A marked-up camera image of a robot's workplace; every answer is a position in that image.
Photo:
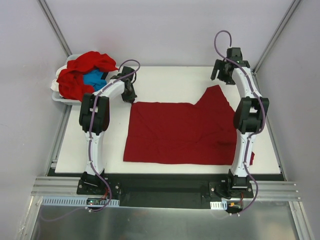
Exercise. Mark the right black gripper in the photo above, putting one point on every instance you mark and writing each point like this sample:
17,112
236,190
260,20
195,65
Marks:
223,70

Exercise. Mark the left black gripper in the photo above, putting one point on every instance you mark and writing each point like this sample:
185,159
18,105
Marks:
128,92

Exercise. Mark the dark red t shirt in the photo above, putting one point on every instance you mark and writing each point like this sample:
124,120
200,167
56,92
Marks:
182,133

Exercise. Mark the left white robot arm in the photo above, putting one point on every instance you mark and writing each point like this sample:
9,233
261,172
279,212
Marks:
94,118

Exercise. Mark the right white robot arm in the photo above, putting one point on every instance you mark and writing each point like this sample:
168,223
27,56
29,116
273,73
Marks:
249,118

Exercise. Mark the blue t shirt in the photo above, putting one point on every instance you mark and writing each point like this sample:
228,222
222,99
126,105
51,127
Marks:
96,79

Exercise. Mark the bright red t shirt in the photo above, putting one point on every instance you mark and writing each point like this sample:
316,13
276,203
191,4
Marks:
70,80

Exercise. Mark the grey laundry basket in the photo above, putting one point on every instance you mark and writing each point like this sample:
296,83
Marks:
56,95

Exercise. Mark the white t shirt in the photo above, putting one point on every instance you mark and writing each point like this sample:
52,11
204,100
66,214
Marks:
55,85

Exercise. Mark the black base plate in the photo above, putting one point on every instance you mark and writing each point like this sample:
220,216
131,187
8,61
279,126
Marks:
182,191

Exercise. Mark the aluminium rail frame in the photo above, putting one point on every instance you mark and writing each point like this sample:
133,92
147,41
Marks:
67,186

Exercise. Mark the left grey cable duct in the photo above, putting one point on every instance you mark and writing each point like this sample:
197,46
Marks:
79,202

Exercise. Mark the grey cable duct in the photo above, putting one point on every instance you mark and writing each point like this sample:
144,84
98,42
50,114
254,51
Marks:
79,202
218,205

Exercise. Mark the right grey cable duct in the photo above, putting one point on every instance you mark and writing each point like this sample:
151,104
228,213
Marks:
218,205

